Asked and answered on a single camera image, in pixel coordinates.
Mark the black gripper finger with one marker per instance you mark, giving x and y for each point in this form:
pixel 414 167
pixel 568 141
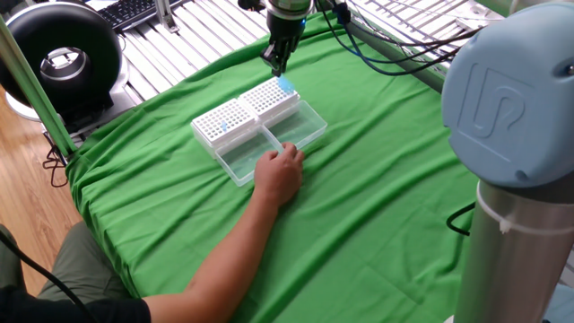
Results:
pixel 272 58
pixel 288 54

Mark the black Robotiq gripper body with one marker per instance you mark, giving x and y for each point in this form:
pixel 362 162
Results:
pixel 287 31

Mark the white pipette tip box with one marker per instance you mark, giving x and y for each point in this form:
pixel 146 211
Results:
pixel 204 137
pixel 264 96

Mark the person's right forearm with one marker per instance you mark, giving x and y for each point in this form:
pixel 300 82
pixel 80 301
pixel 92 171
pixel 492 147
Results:
pixel 224 269

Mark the silver grey UR5 robot arm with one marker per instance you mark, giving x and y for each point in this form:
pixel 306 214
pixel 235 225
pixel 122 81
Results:
pixel 507 112

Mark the person's right hand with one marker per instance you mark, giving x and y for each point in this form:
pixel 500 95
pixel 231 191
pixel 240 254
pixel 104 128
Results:
pixel 280 177

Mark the black keyboard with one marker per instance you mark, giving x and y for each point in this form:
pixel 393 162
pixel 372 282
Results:
pixel 125 13

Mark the green table cloth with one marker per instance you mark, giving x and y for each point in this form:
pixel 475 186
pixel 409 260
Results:
pixel 359 202

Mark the silver metal mounting plate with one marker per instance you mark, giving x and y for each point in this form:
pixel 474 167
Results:
pixel 480 13

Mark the grey green trousers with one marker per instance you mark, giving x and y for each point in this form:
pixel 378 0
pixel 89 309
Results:
pixel 85 269

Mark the grey metal frame rail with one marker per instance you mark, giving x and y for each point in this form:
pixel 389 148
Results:
pixel 394 51

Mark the aluminium profile post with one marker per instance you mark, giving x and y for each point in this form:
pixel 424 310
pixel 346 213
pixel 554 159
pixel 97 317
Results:
pixel 165 15

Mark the green covered frame post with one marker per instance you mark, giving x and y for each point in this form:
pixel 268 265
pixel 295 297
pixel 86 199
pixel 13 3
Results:
pixel 33 89

